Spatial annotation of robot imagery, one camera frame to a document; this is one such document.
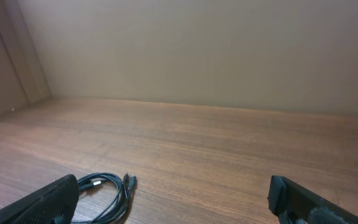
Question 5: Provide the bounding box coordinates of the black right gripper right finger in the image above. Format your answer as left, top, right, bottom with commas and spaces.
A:
267, 175, 358, 224

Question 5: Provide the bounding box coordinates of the black USB cable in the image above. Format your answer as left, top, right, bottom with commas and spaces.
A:
71, 172, 138, 224

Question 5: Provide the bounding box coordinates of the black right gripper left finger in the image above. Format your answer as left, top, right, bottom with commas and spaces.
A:
0, 174, 80, 224

